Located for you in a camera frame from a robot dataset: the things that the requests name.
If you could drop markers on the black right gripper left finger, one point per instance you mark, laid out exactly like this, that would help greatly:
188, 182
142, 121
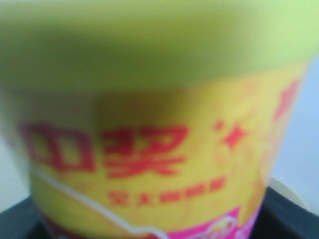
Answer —
22, 221

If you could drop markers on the right cream plastic bin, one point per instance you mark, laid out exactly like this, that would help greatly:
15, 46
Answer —
287, 192

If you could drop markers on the pink Lays chips can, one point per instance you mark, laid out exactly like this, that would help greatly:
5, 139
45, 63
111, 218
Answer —
151, 119

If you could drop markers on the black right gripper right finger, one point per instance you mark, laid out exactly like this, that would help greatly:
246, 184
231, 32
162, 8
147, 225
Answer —
279, 218

